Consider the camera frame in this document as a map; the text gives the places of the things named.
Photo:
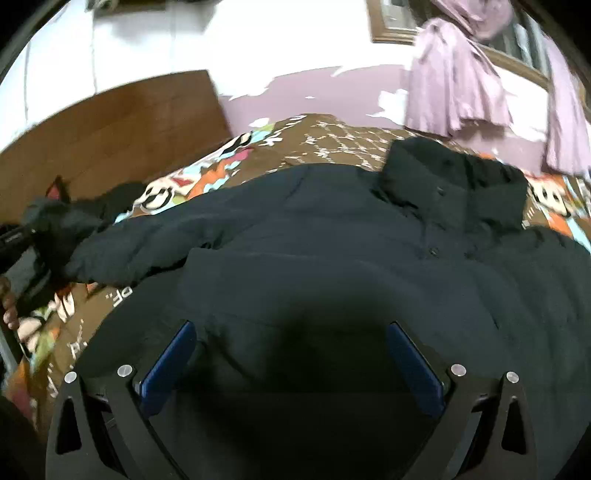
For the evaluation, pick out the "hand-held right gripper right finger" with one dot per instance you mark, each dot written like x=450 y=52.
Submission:
x=415 y=369

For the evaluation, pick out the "brown cartoon printed bed sheet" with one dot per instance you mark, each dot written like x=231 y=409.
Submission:
x=323 y=138

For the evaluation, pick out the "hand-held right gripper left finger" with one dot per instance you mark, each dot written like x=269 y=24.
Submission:
x=168 y=364

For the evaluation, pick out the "black jacket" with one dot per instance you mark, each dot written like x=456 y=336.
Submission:
x=351 y=258

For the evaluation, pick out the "wooden headboard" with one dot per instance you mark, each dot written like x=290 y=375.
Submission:
x=138 y=124

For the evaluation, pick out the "wooden window frame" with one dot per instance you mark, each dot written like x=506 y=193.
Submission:
x=397 y=23

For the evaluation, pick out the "person's left hand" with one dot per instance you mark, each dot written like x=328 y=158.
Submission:
x=9 y=316

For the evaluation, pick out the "dark clothes pile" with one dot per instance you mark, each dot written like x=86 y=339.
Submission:
x=60 y=221

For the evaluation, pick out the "pink curtain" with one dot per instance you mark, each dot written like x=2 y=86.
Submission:
x=448 y=83
x=561 y=115

